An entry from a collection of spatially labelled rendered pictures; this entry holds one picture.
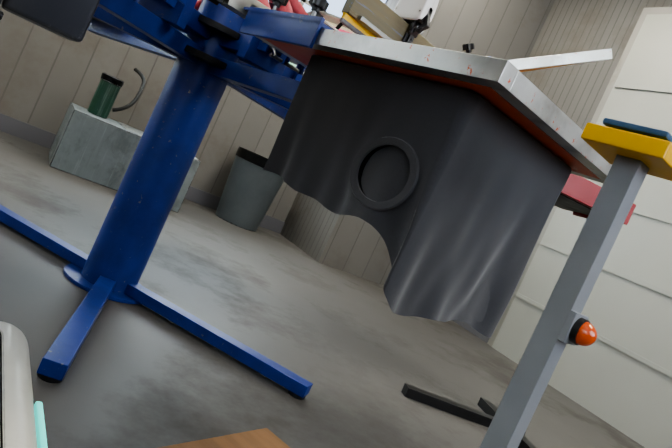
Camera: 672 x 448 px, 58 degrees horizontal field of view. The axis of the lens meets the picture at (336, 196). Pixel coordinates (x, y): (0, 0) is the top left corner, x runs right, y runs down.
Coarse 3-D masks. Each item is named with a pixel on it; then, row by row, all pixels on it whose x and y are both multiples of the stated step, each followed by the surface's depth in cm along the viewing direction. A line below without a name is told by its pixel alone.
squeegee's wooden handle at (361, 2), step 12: (348, 0) 140; (360, 0) 139; (372, 0) 142; (348, 12) 139; (360, 12) 140; (372, 12) 143; (384, 12) 145; (384, 24) 146; (396, 24) 148; (408, 24) 151; (396, 36) 150; (420, 36) 155
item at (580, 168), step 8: (536, 136) 121; (544, 144) 125; (552, 144) 121; (552, 152) 129; (560, 152) 126; (568, 152) 122; (568, 160) 130; (576, 160) 126; (576, 168) 135; (584, 168) 131; (592, 176) 135
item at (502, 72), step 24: (312, 48) 135; (336, 48) 124; (360, 48) 119; (384, 48) 114; (408, 48) 110; (432, 48) 106; (432, 72) 107; (456, 72) 101; (480, 72) 97; (504, 72) 95; (504, 96) 101; (528, 96) 101; (552, 120) 108; (576, 144) 116; (600, 168) 125
